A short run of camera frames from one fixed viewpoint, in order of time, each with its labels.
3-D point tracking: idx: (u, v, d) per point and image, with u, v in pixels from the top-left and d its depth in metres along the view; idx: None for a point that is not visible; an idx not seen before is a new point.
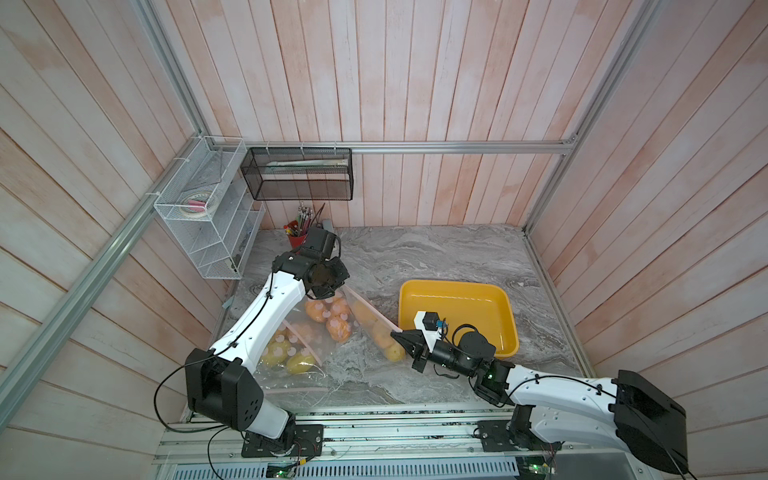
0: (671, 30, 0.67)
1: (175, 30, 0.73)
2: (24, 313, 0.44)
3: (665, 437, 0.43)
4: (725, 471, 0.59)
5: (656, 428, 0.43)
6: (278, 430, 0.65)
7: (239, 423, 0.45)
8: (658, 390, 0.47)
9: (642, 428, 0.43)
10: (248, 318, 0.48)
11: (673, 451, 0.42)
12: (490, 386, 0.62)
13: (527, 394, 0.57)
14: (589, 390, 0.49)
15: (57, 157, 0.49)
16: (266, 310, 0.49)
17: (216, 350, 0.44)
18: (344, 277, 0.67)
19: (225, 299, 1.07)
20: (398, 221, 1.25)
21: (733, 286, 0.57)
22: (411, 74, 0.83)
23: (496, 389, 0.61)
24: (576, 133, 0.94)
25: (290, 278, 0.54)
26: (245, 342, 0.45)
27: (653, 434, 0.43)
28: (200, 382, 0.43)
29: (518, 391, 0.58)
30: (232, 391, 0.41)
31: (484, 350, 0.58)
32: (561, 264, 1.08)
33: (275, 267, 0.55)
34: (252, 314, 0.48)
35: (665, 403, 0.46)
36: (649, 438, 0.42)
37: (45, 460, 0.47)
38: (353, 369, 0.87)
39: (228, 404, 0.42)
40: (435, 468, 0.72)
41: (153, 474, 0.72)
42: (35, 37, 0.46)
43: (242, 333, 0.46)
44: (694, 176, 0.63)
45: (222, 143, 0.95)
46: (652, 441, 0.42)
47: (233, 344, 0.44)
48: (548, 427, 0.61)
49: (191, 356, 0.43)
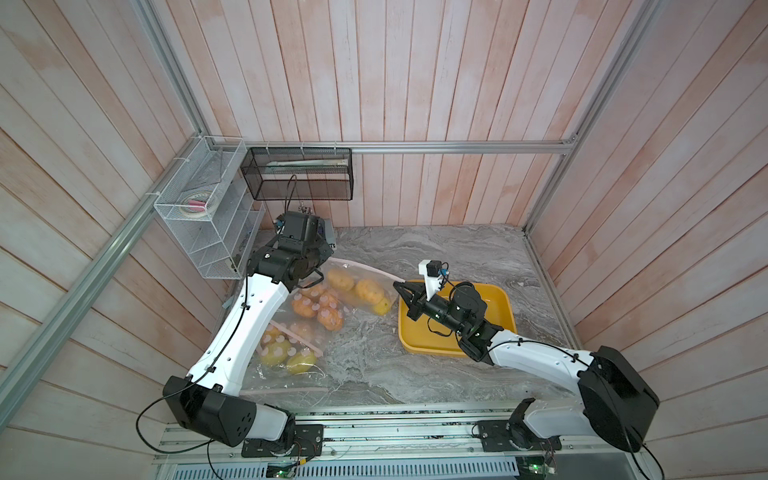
0: (671, 31, 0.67)
1: (175, 30, 0.73)
2: (24, 313, 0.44)
3: (628, 416, 0.44)
4: (725, 471, 0.59)
5: (624, 408, 0.44)
6: (278, 431, 0.65)
7: (230, 438, 0.44)
8: (635, 374, 0.46)
9: (611, 403, 0.43)
10: (224, 336, 0.44)
11: (631, 429, 0.43)
12: (475, 343, 0.64)
13: (507, 353, 0.58)
14: (564, 357, 0.50)
15: (58, 157, 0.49)
16: (243, 324, 0.45)
17: (194, 376, 0.41)
18: (323, 255, 0.68)
19: (226, 299, 1.07)
20: (398, 221, 1.25)
21: (733, 286, 0.57)
22: (411, 74, 0.83)
23: (479, 346, 0.63)
24: (576, 133, 0.94)
25: (266, 284, 0.48)
26: (224, 365, 0.42)
27: (620, 412, 0.43)
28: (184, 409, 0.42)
29: (499, 350, 0.60)
30: (216, 418, 0.39)
31: (476, 302, 0.61)
32: (561, 264, 1.08)
33: (250, 269, 0.49)
34: (228, 331, 0.44)
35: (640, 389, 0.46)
36: (614, 413, 0.43)
37: (46, 459, 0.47)
38: (353, 369, 0.87)
39: (215, 427, 0.41)
40: (434, 467, 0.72)
41: (153, 474, 0.72)
42: (35, 37, 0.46)
43: (219, 355, 0.42)
44: (694, 176, 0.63)
45: (222, 143, 0.95)
46: (616, 417, 0.43)
47: (210, 369, 0.41)
48: (540, 420, 0.62)
49: (169, 386, 0.40)
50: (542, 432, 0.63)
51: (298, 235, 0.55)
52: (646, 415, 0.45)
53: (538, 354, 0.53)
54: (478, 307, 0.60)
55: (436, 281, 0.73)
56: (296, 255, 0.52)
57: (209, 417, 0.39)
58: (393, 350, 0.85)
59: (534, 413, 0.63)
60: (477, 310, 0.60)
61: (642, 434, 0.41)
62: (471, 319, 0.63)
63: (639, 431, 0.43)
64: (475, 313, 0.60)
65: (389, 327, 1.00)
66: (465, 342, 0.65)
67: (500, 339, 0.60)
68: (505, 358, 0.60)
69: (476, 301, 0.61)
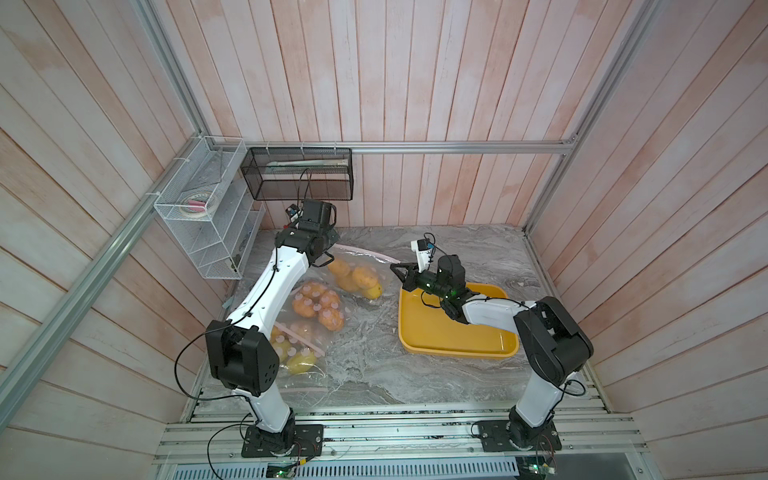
0: (671, 31, 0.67)
1: (175, 30, 0.73)
2: (24, 313, 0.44)
3: (547, 341, 0.51)
4: (725, 471, 0.59)
5: (546, 335, 0.51)
6: (279, 424, 0.65)
7: (261, 385, 0.49)
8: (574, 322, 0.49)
9: (532, 328, 0.51)
10: (260, 288, 0.51)
11: (547, 351, 0.50)
12: (455, 304, 0.73)
13: (473, 307, 0.68)
14: (514, 305, 0.58)
15: (57, 158, 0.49)
16: (276, 280, 0.52)
17: (233, 318, 0.47)
18: (337, 239, 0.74)
19: (226, 299, 1.07)
20: (398, 221, 1.25)
21: (733, 286, 0.57)
22: (411, 75, 0.83)
23: (457, 307, 0.73)
24: (576, 133, 0.94)
25: (293, 252, 0.56)
26: (259, 311, 0.48)
27: (538, 336, 0.51)
28: (221, 350, 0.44)
29: (469, 306, 0.69)
30: (254, 358, 0.45)
31: (454, 268, 0.72)
32: (561, 264, 1.08)
33: (278, 242, 0.58)
34: (263, 286, 0.51)
35: (574, 330, 0.52)
36: (531, 334, 0.51)
37: (45, 459, 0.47)
38: (353, 369, 0.87)
39: (249, 370, 0.46)
40: (435, 467, 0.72)
41: (153, 473, 0.72)
42: (35, 37, 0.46)
43: (255, 303, 0.49)
44: (694, 176, 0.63)
45: (222, 143, 0.95)
46: (535, 341, 0.51)
47: (247, 313, 0.48)
48: (527, 404, 0.64)
49: (209, 327, 0.46)
50: (534, 420, 0.64)
51: (315, 217, 0.64)
52: (574, 351, 0.51)
53: (493, 302, 0.63)
54: (456, 270, 0.72)
55: (426, 255, 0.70)
56: (316, 235, 0.62)
57: (246, 357, 0.45)
58: (393, 351, 0.85)
59: (524, 401, 0.65)
60: (455, 272, 0.71)
61: (563, 365, 0.50)
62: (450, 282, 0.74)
63: (559, 357, 0.50)
64: (452, 275, 0.72)
65: (389, 327, 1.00)
66: (447, 302, 0.75)
67: (474, 299, 0.69)
68: (478, 316, 0.68)
69: (455, 264, 0.73)
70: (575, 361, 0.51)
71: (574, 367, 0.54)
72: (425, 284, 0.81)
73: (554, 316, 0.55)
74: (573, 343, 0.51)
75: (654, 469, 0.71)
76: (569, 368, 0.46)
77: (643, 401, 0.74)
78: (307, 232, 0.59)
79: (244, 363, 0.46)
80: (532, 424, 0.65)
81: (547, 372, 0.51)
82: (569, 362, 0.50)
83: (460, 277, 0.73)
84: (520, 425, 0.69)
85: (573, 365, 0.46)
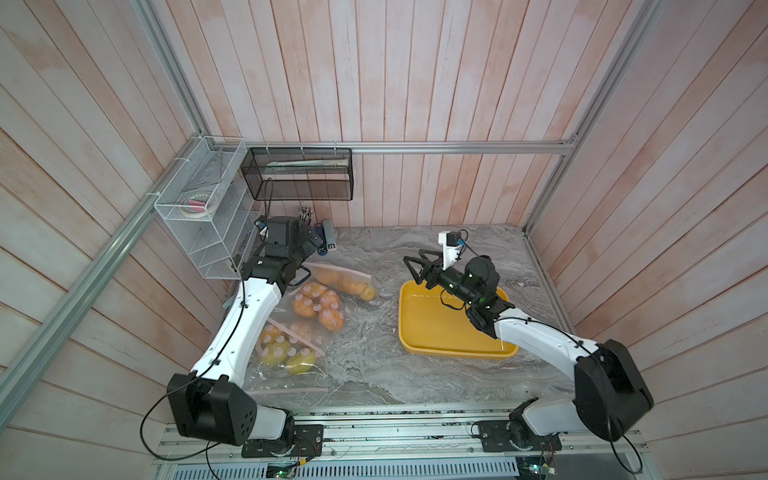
0: (672, 31, 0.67)
1: (175, 30, 0.73)
2: (24, 313, 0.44)
3: (617, 407, 0.44)
4: (726, 472, 0.59)
5: (614, 395, 0.44)
6: (278, 429, 0.65)
7: (237, 438, 0.44)
8: (637, 374, 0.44)
9: (597, 382, 0.44)
10: (225, 334, 0.45)
11: (612, 412, 0.44)
12: (483, 315, 0.65)
13: (512, 329, 0.59)
14: (568, 342, 0.50)
15: (58, 158, 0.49)
16: (244, 320, 0.47)
17: (198, 371, 0.42)
18: (311, 250, 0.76)
19: (225, 299, 1.07)
20: (398, 221, 1.25)
21: (733, 286, 0.57)
22: (411, 75, 0.83)
23: (486, 318, 0.64)
24: (576, 133, 0.94)
25: (262, 284, 0.52)
26: (228, 357, 0.43)
27: (608, 398, 0.44)
28: (187, 407, 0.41)
29: (503, 323, 0.60)
30: (225, 409, 0.40)
31: (487, 273, 0.62)
32: (561, 264, 1.08)
33: (245, 275, 0.53)
34: (230, 328, 0.46)
35: (637, 386, 0.46)
36: (600, 396, 0.44)
37: (46, 459, 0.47)
38: (353, 369, 0.87)
39: (223, 423, 0.41)
40: (435, 467, 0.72)
41: (153, 473, 0.72)
42: (35, 37, 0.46)
43: (223, 347, 0.44)
44: (694, 176, 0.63)
45: (222, 143, 0.95)
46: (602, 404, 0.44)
47: (215, 361, 0.43)
48: (538, 415, 0.62)
49: None
50: (539, 430, 0.64)
51: (283, 240, 0.59)
52: (635, 409, 0.45)
53: (550, 337, 0.52)
54: (490, 276, 0.62)
55: (453, 252, 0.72)
56: (286, 261, 0.57)
57: (217, 410, 0.40)
58: (393, 351, 0.85)
59: (534, 408, 0.63)
60: (489, 278, 0.61)
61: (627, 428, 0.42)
62: (481, 289, 0.64)
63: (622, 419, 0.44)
64: (485, 281, 0.62)
65: (389, 327, 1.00)
66: (474, 310, 0.66)
67: (509, 316, 0.61)
68: (512, 336, 0.60)
69: (489, 271, 0.63)
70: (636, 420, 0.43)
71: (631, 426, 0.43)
72: (448, 284, 0.72)
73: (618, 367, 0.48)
74: (636, 400, 0.45)
75: (654, 469, 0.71)
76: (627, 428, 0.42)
77: None
78: (276, 258, 0.56)
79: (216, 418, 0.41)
80: (536, 431, 0.64)
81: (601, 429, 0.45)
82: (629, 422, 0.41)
83: (493, 284, 0.62)
84: (519, 426, 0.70)
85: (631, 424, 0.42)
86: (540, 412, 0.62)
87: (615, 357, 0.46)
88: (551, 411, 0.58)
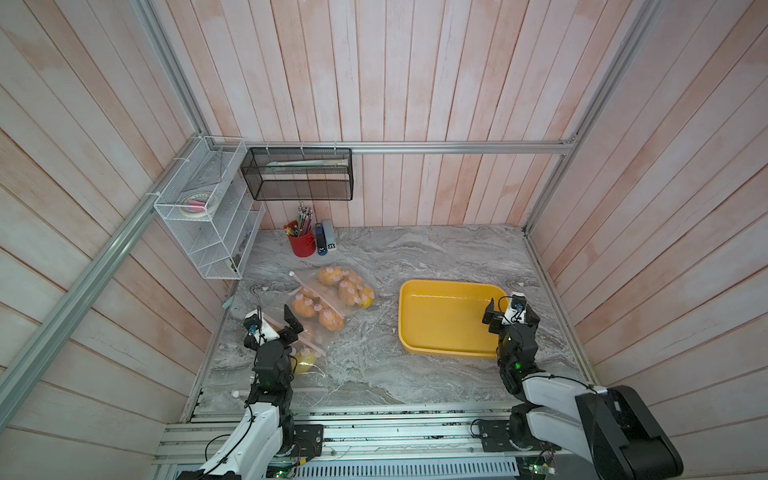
0: (671, 31, 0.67)
1: (175, 30, 0.73)
2: (24, 313, 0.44)
3: (622, 440, 0.43)
4: (726, 472, 0.59)
5: (615, 425, 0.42)
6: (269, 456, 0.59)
7: None
8: (650, 419, 0.45)
9: (596, 412, 0.45)
10: (234, 439, 0.51)
11: (615, 443, 0.44)
12: (516, 379, 0.68)
13: (536, 383, 0.62)
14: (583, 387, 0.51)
15: (57, 157, 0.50)
16: (251, 431, 0.54)
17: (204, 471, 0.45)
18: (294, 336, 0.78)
19: (226, 299, 1.07)
20: (398, 221, 1.25)
21: (734, 286, 0.57)
22: (411, 75, 0.83)
23: (516, 382, 0.68)
24: (576, 133, 0.94)
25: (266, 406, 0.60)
26: (235, 458, 0.47)
27: (606, 424, 0.44)
28: None
29: (529, 380, 0.64)
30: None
31: (525, 340, 0.66)
32: (561, 264, 1.08)
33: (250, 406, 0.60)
34: (236, 437, 0.52)
35: (654, 434, 0.44)
36: (598, 421, 0.45)
37: (45, 459, 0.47)
38: (353, 369, 0.87)
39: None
40: (434, 467, 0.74)
41: (153, 474, 0.72)
42: (35, 37, 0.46)
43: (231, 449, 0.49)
44: (694, 176, 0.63)
45: (222, 143, 0.95)
46: (601, 428, 0.44)
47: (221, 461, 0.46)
48: (544, 424, 0.61)
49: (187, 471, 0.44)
50: (539, 433, 0.63)
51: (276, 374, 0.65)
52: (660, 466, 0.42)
53: (558, 389, 0.56)
54: (525, 343, 0.66)
55: (509, 312, 0.79)
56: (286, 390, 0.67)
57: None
58: (393, 351, 0.85)
59: (538, 413, 0.63)
60: (524, 344, 0.66)
61: (639, 464, 0.42)
62: (518, 354, 0.69)
63: (632, 456, 0.42)
64: (520, 347, 0.67)
65: (389, 327, 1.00)
66: (507, 374, 0.70)
67: (535, 376, 0.63)
68: (536, 396, 0.63)
69: (525, 338, 0.67)
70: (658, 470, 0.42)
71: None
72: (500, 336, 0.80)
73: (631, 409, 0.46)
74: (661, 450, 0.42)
75: None
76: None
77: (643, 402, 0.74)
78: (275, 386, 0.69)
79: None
80: (536, 434, 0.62)
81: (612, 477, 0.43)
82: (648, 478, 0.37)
83: (528, 352, 0.66)
84: (519, 420, 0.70)
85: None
86: (545, 421, 0.61)
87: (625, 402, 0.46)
88: (559, 426, 0.57)
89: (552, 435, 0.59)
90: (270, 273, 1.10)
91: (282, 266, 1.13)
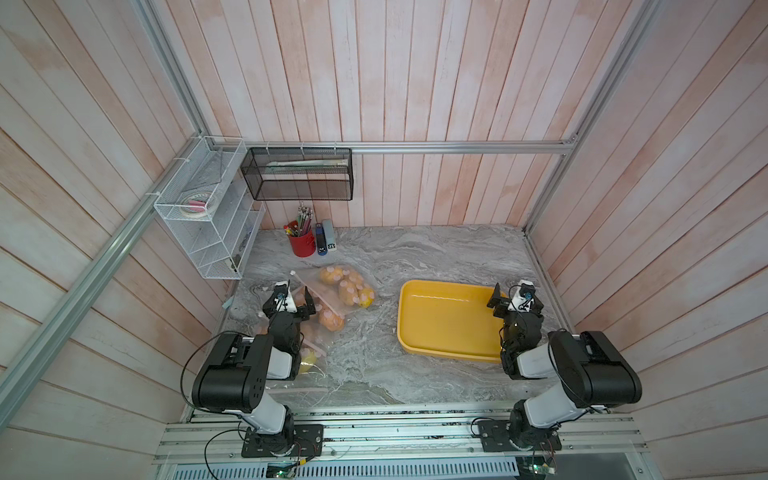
0: (671, 31, 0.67)
1: (175, 30, 0.73)
2: (24, 313, 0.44)
3: (583, 362, 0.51)
4: (725, 472, 0.59)
5: (580, 352, 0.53)
6: (278, 423, 0.65)
7: (249, 388, 0.46)
8: (614, 351, 0.50)
9: (564, 342, 0.52)
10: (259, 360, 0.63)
11: (578, 362, 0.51)
12: (513, 362, 0.73)
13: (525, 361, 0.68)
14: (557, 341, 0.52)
15: (58, 158, 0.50)
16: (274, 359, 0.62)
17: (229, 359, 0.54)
18: (308, 309, 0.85)
19: (226, 299, 1.07)
20: (398, 221, 1.25)
21: (733, 286, 0.57)
22: (411, 75, 0.83)
23: (513, 364, 0.73)
24: (576, 133, 0.94)
25: (282, 359, 0.67)
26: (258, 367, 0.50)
27: (572, 351, 0.51)
28: (215, 363, 0.51)
29: (522, 357, 0.70)
30: (271, 334, 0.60)
31: (529, 325, 0.70)
32: (561, 264, 1.08)
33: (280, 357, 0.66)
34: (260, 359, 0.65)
35: (614, 362, 0.49)
36: (567, 352, 0.51)
37: (45, 459, 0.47)
38: (354, 369, 0.87)
39: (251, 361, 0.49)
40: (434, 467, 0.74)
41: (153, 474, 0.72)
42: (34, 36, 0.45)
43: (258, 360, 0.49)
44: (694, 176, 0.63)
45: (222, 143, 0.95)
46: (568, 355, 0.50)
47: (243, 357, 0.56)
48: (538, 404, 0.63)
49: (223, 336, 0.53)
50: (535, 419, 0.64)
51: (287, 337, 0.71)
52: (614, 380, 0.47)
53: (543, 350, 0.61)
54: (529, 331, 0.69)
55: (517, 299, 0.82)
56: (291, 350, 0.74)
57: (255, 346, 0.51)
58: (393, 351, 0.85)
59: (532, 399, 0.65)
60: (528, 332, 0.69)
61: (597, 378, 0.47)
62: (520, 339, 0.73)
63: (591, 371, 0.48)
64: (524, 334, 0.70)
65: (389, 327, 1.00)
66: (507, 355, 0.74)
67: (527, 351, 0.68)
68: (528, 368, 0.67)
69: (530, 324, 0.70)
70: (615, 387, 0.47)
71: (609, 399, 0.47)
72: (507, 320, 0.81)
73: (599, 349, 0.53)
74: (619, 371, 0.48)
75: (654, 469, 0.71)
76: (600, 396, 0.47)
77: (644, 402, 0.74)
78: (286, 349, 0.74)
79: (252, 347, 0.51)
80: (532, 422, 0.65)
81: (574, 389, 0.48)
82: (602, 386, 0.47)
83: (530, 339, 0.69)
84: (519, 416, 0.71)
85: (604, 395, 0.47)
86: (541, 399, 0.62)
87: (595, 341, 0.52)
88: (548, 394, 0.59)
89: (545, 411, 0.61)
90: (270, 274, 1.10)
91: (282, 266, 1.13)
